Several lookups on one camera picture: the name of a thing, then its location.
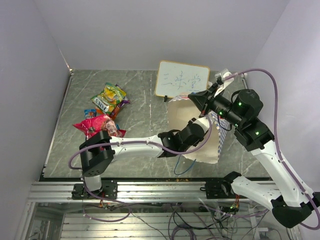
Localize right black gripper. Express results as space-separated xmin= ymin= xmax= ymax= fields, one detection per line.
xmin=188 ymin=83 xmax=244 ymax=128

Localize blue checkered paper bag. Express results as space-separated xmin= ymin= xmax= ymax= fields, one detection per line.
xmin=167 ymin=93 xmax=232 ymax=164

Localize purple snack packet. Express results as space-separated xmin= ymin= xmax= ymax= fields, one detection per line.
xmin=114 ymin=96 xmax=131 ymax=111

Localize yellow green snack packet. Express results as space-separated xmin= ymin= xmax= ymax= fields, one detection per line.
xmin=91 ymin=82 xmax=127 ymax=114

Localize orange snack packet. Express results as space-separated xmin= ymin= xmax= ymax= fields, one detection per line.
xmin=95 ymin=106 xmax=121 ymax=120

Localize brown m&m packet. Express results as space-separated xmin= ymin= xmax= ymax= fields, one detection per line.
xmin=84 ymin=109 xmax=97 ymax=120

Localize red snack packet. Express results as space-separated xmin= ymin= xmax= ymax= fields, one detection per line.
xmin=73 ymin=114 xmax=127 ymax=140

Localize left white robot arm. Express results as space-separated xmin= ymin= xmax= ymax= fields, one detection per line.
xmin=79 ymin=117 xmax=213 ymax=199

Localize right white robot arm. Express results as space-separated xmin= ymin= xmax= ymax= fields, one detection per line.
xmin=188 ymin=89 xmax=320 ymax=229

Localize small whiteboard on stand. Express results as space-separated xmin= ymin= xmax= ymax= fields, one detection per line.
xmin=154 ymin=60 xmax=210 ymax=98

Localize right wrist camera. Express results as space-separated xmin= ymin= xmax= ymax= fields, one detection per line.
xmin=214 ymin=68 xmax=235 ymax=98

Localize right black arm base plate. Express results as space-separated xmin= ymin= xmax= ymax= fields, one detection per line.
xmin=199 ymin=181 xmax=236 ymax=199

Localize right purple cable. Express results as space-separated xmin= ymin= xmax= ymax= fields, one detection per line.
xmin=199 ymin=68 xmax=320 ymax=230

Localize aluminium mounting rail frame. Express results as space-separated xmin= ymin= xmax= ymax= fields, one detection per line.
xmin=16 ymin=178 xmax=302 ymax=240

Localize loose cables under frame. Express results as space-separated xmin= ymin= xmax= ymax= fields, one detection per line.
xmin=82 ymin=199 xmax=276 ymax=240

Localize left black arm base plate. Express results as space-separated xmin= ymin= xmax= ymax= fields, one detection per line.
xmin=71 ymin=180 xmax=118 ymax=200

